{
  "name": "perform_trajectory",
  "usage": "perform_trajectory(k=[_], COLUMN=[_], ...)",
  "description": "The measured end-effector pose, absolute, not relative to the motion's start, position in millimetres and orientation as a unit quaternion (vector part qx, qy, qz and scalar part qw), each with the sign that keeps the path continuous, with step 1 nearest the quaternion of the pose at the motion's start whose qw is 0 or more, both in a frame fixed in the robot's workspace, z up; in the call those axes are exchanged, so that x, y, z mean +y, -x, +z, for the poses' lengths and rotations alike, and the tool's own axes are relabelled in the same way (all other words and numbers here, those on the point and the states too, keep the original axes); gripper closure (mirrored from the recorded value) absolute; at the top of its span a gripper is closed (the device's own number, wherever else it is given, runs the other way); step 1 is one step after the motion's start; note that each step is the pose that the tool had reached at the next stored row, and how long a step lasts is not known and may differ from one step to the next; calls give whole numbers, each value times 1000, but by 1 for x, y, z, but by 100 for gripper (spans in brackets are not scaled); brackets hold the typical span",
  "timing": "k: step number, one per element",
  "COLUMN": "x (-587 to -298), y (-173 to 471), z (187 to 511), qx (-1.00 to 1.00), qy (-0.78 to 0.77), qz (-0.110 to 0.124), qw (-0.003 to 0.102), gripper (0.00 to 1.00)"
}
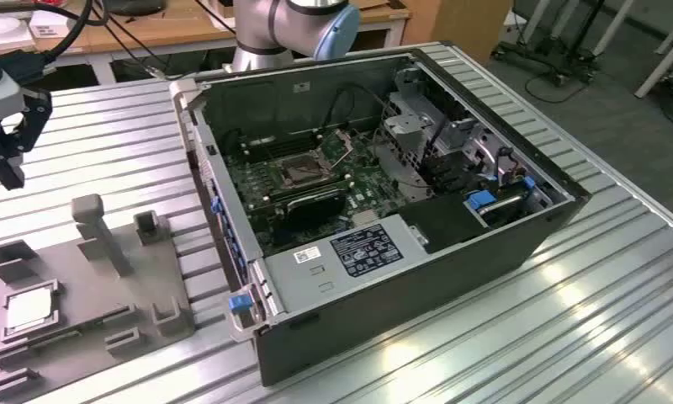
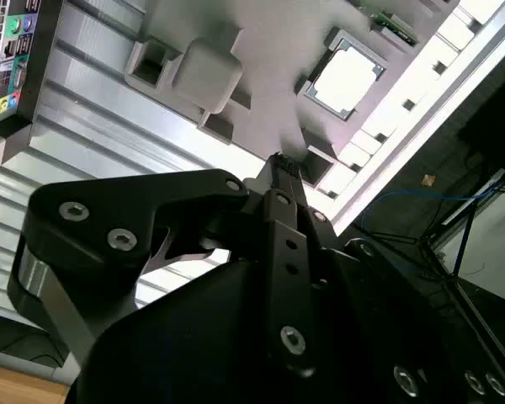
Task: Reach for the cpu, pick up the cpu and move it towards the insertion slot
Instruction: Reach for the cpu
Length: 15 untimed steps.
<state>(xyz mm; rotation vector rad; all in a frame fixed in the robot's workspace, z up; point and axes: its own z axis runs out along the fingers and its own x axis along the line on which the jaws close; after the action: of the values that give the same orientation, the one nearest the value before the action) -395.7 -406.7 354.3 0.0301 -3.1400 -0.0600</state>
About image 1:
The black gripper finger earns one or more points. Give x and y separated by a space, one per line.
36 122

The silver CPU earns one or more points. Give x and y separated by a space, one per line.
31 307

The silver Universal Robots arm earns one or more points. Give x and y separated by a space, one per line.
269 21

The black RAM slot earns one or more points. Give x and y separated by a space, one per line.
280 141
303 191

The CPU socket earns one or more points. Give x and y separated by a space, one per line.
303 172

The white cardboard box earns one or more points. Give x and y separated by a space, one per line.
51 25

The wooden desk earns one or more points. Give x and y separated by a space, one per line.
163 29

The grey parts rack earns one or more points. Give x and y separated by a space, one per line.
89 294

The green RAM stick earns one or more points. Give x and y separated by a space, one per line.
56 338

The black graphics card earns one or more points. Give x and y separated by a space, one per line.
313 206

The locking lever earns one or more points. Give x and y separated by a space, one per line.
341 156

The blue case latch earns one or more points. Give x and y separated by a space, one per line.
240 304

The green motherboard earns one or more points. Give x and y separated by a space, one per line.
364 172

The grey power supply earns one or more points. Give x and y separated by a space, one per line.
303 282

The grey metal drive cage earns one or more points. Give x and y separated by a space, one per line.
407 126

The black plastic shroud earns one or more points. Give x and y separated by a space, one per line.
443 223

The open black PC case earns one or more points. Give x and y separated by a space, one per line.
399 320

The wooden cabinet panel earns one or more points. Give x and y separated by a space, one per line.
465 25

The blue disk carrier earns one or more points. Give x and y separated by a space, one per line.
479 200

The small blue clip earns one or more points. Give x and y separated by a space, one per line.
529 183

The black wheeled stand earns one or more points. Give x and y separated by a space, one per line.
561 63

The white table frame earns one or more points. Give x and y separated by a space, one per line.
659 63

